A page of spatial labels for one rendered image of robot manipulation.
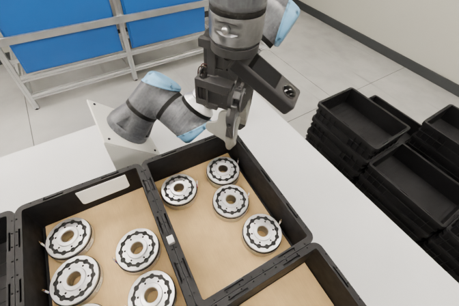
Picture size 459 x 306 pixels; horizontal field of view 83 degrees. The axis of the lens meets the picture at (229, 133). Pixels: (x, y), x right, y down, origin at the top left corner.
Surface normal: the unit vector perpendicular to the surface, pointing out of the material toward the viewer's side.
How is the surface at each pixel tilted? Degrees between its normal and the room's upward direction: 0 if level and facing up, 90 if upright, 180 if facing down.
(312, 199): 0
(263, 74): 30
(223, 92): 90
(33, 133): 0
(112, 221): 0
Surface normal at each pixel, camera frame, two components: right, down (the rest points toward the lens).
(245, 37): 0.32, 0.72
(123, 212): 0.05, -0.67
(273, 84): 0.49, -0.39
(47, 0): 0.54, 0.64
